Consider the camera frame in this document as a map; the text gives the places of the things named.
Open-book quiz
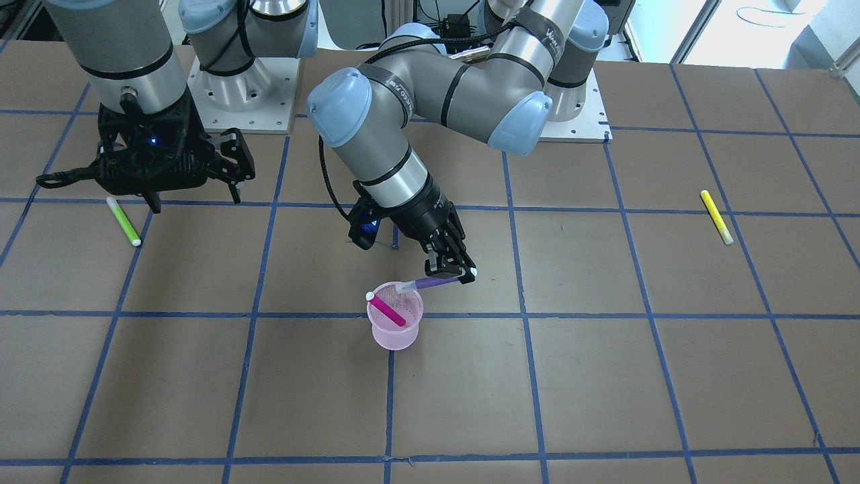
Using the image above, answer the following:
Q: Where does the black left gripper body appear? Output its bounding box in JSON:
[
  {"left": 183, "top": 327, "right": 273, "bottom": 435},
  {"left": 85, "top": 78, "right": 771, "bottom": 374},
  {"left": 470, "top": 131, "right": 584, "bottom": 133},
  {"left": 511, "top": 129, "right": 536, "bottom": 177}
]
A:
[{"left": 390, "top": 177, "right": 465, "bottom": 259}]

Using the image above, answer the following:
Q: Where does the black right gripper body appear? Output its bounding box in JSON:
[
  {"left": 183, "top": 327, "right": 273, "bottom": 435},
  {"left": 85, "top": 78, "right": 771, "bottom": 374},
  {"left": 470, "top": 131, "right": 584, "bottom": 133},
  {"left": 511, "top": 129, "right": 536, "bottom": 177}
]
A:
[{"left": 91, "top": 91, "right": 219, "bottom": 195}]

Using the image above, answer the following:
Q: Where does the purple pen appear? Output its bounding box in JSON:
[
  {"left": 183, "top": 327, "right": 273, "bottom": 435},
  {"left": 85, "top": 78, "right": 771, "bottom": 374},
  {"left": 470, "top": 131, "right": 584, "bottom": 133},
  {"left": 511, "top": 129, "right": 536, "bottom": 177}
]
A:
[{"left": 394, "top": 276, "right": 461, "bottom": 294}]

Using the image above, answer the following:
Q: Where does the pink pen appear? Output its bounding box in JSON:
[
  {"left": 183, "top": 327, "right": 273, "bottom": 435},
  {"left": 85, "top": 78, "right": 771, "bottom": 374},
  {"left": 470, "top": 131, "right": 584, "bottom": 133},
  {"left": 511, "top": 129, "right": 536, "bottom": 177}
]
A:
[{"left": 365, "top": 292, "right": 406, "bottom": 327}]

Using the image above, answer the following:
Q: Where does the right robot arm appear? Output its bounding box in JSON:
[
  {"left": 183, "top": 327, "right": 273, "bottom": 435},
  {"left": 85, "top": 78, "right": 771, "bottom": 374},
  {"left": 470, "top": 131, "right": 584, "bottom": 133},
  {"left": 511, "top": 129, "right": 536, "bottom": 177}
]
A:
[{"left": 35, "top": 1, "right": 319, "bottom": 212}]

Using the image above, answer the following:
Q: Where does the pink mesh cup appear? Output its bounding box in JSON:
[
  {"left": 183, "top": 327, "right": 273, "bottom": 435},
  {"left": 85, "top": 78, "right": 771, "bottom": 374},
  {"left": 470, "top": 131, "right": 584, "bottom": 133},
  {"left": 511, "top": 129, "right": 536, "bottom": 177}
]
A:
[{"left": 365, "top": 282, "right": 424, "bottom": 350}]

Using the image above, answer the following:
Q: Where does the green pen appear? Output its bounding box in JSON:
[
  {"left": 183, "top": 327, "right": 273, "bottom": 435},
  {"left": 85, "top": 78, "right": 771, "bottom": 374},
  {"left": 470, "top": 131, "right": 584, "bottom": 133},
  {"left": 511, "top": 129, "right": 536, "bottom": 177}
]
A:
[{"left": 105, "top": 196, "right": 142, "bottom": 247}]

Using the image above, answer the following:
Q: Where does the yellow pen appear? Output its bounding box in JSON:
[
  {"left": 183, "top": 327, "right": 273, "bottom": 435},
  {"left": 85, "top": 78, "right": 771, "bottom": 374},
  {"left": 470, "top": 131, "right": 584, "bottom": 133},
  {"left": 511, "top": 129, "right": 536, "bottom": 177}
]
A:
[{"left": 699, "top": 190, "right": 734, "bottom": 245}]

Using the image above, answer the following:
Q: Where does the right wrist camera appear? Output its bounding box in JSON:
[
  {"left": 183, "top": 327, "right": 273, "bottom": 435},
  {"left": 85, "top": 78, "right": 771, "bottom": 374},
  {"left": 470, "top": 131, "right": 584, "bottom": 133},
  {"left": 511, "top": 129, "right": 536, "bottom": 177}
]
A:
[{"left": 98, "top": 120, "right": 194, "bottom": 186}]

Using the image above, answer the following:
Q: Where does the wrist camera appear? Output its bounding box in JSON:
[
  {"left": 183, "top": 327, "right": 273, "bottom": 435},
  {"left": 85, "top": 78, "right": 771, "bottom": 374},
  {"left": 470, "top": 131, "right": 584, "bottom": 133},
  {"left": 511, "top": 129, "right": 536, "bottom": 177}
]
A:
[
  {"left": 347, "top": 197, "right": 379, "bottom": 250},
  {"left": 98, "top": 120, "right": 194, "bottom": 186}
]

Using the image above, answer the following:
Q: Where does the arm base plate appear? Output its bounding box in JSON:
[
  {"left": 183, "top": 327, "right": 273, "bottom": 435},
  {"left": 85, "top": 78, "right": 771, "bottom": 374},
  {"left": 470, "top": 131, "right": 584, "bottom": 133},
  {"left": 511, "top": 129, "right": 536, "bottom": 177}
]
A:
[
  {"left": 540, "top": 71, "right": 613, "bottom": 143},
  {"left": 187, "top": 58, "right": 302, "bottom": 135}
]

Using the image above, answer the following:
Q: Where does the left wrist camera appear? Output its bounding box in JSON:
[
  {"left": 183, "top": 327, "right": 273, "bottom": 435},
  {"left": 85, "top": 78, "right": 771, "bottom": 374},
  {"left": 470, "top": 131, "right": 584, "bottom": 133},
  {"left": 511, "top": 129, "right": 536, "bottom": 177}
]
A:
[{"left": 347, "top": 197, "right": 379, "bottom": 250}]

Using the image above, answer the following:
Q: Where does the aluminium frame post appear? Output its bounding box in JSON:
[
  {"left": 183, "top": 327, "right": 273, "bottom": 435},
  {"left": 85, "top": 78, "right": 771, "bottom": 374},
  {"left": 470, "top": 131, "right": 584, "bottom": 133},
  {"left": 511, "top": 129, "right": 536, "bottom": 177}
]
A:
[{"left": 381, "top": 0, "right": 415, "bottom": 36}]

